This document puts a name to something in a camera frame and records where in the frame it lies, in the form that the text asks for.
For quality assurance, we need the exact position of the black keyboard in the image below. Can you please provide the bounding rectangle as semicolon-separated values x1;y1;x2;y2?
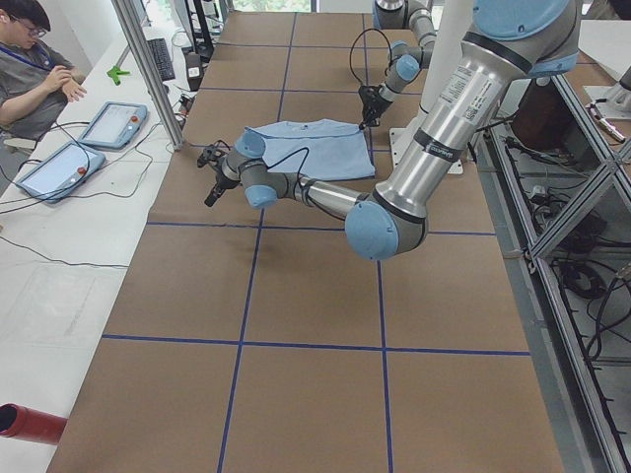
147;37;175;82

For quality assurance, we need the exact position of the aluminium frame with cables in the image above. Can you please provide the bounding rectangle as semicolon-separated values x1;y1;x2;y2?
478;64;630;472

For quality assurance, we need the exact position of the blue teach pendant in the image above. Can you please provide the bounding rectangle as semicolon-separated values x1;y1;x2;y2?
77;101;148;150
16;142;105;203

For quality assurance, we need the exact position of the black camera cable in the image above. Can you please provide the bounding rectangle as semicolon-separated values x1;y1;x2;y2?
348;28;394;88
216;139;311;174

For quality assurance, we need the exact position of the red cylinder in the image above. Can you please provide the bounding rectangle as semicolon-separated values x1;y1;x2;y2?
1;403;67;445

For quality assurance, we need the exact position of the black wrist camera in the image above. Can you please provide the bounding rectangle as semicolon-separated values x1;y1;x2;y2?
196;144;228;170

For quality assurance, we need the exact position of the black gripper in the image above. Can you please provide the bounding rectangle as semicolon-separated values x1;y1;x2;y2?
358;84;392;130
204;165;241;207

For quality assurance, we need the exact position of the far blue teach pendant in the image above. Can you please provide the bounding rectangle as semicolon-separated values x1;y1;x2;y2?
77;101;148;150

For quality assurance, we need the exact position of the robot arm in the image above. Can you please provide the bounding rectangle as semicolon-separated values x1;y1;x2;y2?
204;1;582;260
358;0;437;129

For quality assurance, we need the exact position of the near blue teach pendant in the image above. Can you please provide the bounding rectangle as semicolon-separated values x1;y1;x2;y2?
16;142;105;203

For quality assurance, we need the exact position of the green plastic clamp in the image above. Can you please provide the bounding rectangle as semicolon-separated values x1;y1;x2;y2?
106;65;130;86

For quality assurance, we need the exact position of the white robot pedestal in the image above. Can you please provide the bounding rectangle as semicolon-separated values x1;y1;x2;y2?
388;0;473;167

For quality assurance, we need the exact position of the light blue t-shirt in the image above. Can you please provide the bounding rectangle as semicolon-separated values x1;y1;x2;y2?
245;118;376;181

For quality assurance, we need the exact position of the seated person in grey shirt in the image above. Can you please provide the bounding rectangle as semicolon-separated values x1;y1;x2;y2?
1;0;87;141

